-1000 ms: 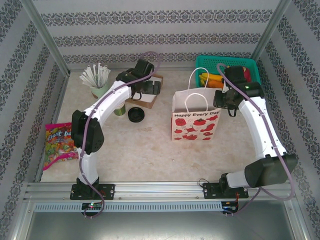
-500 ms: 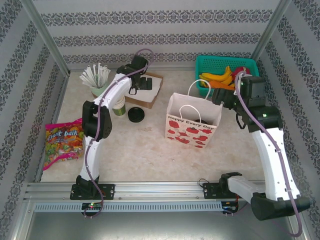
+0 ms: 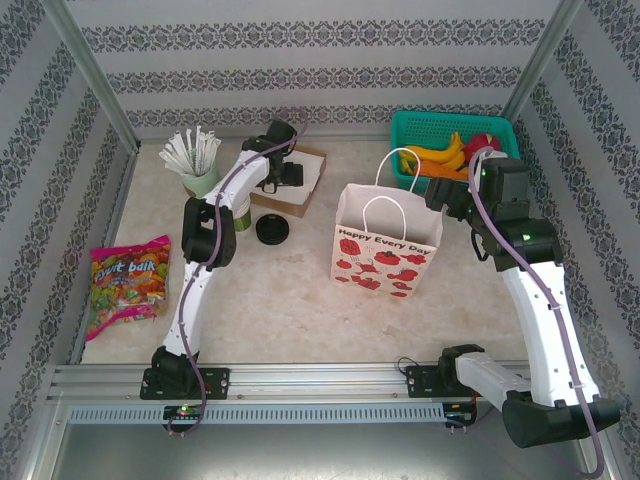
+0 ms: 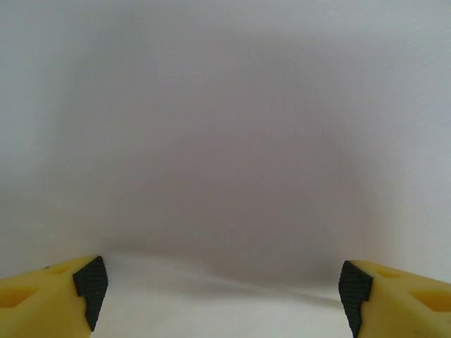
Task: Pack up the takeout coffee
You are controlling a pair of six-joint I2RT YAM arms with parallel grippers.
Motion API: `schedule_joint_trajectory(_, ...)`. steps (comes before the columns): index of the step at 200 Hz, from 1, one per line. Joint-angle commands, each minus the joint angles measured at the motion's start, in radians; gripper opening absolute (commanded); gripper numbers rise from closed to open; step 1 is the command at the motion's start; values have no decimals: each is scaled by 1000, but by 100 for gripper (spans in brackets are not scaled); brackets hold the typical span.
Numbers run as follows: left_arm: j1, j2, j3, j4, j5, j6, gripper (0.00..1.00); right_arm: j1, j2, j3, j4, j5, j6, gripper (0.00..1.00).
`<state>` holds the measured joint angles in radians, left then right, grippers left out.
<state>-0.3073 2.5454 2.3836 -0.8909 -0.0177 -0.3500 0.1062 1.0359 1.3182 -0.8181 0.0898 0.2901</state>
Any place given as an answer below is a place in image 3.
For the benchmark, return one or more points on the white red-printed paper bag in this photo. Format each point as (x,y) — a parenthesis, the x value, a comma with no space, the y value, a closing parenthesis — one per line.
(385,270)

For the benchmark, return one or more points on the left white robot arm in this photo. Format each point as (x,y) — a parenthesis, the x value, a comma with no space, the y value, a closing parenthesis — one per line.
(187,320)

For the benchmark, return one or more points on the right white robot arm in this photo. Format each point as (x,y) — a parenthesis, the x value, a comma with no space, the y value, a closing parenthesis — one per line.
(545,320)

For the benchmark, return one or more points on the green paper coffee cup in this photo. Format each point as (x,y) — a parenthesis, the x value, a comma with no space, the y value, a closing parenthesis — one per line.
(244,220)

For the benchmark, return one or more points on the yellow banana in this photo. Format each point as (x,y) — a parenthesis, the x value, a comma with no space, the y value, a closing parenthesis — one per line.
(430,152)
(452,161)
(406,165)

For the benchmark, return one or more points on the white napkin stack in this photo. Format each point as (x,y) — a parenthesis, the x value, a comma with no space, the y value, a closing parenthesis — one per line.
(312,172)

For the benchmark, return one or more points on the pink dragon fruit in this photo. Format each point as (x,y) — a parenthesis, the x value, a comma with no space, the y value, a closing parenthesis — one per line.
(482,142)

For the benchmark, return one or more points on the teal plastic basket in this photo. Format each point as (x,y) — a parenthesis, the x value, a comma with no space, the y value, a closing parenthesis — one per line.
(425,127)

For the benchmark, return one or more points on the brown cardboard box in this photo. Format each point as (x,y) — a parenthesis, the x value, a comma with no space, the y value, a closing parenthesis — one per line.
(285,206)

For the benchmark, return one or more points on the white paper-wrapped straw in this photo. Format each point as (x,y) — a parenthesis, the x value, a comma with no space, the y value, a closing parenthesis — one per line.
(175,161)
(191,150)
(199,150)
(213,154)
(207,152)
(182,150)
(172,166)

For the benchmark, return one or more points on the black plastic cup lid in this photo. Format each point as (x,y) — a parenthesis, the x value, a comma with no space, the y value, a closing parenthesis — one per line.
(272,229)

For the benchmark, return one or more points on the mint green straw holder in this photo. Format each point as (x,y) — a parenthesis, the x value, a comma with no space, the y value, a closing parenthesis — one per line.
(197,185)

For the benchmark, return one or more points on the right small circuit board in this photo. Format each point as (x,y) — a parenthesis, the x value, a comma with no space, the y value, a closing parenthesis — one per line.
(460,415)

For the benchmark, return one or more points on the small circuit board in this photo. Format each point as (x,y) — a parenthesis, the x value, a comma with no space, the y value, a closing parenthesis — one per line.
(185,411)
(460,415)

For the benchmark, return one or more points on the colourful candy bag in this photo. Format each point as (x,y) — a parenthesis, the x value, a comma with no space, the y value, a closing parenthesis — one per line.
(127,285)

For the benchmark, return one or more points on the left small circuit board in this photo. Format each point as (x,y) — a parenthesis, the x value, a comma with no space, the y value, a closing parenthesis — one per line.
(185,411)

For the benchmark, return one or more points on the aluminium frame post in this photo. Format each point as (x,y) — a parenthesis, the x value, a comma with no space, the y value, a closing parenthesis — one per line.
(541,60)
(86,65)

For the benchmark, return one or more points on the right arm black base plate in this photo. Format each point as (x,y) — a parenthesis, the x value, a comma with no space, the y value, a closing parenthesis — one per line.
(415,382)

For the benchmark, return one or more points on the aluminium mounting rail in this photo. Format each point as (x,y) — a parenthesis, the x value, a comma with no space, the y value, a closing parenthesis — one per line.
(310,380)

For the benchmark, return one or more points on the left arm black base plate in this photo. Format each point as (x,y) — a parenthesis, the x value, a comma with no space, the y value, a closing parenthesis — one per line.
(220,382)

